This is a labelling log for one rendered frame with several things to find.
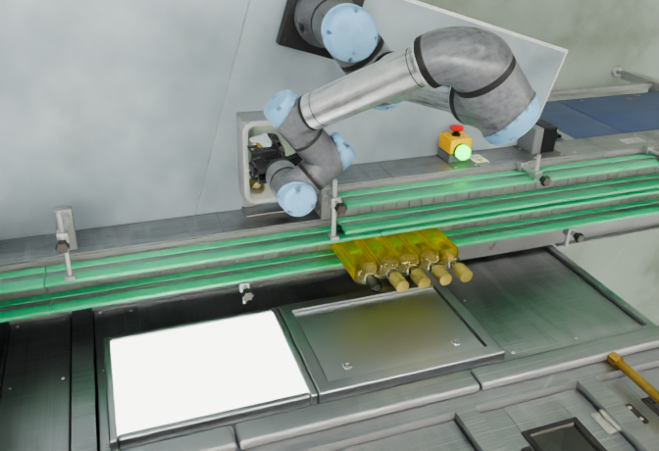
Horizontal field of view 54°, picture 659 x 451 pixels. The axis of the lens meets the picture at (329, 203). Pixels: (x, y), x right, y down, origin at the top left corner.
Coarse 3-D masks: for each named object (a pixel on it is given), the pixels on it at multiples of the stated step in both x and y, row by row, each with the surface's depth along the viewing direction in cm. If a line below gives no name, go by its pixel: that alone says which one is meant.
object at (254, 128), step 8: (248, 128) 159; (256, 128) 167; (264, 128) 168; (272, 128) 169; (248, 136) 168; (280, 136) 171; (248, 144) 168; (288, 144) 172; (248, 152) 169; (288, 152) 173; (248, 160) 163; (248, 168) 164; (248, 176) 165; (248, 184) 166; (248, 192) 166; (264, 192) 172; (272, 192) 172; (248, 200) 168; (256, 200) 168; (264, 200) 169; (272, 200) 170
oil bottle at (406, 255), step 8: (384, 240) 170; (392, 240) 170; (400, 240) 170; (392, 248) 166; (400, 248) 166; (408, 248) 166; (400, 256) 163; (408, 256) 163; (416, 256) 163; (400, 264) 163; (408, 264) 162; (416, 264) 163; (400, 272) 164
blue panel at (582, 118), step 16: (608, 96) 258; (624, 96) 258; (640, 96) 259; (656, 96) 260; (544, 112) 237; (560, 112) 238; (576, 112) 238; (592, 112) 239; (608, 112) 239; (624, 112) 240; (640, 112) 240; (656, 112) 241; (560, 128) 221; (576, 128) 222; (592, 128) 222; (608, 128) 222; (624, 128) 223; (640, 128) 223; (656, 128) 224
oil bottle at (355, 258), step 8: (352, 240) 170; (336, 248) 172; (344, 248) 167; (352, 248) 166; (360, 248) 166; (344, 256) 166; (352, 256) 163; (360, 256) 163; (368, 256) 163; (344, 264) 167; (352, 264) 161; (360, 264) 160; (368, 264) 160; (376, 264) 160; (352, 272) 162; (360, 272) 159; (368, 272) 159; (376, 272) 160; (360, 280) 159
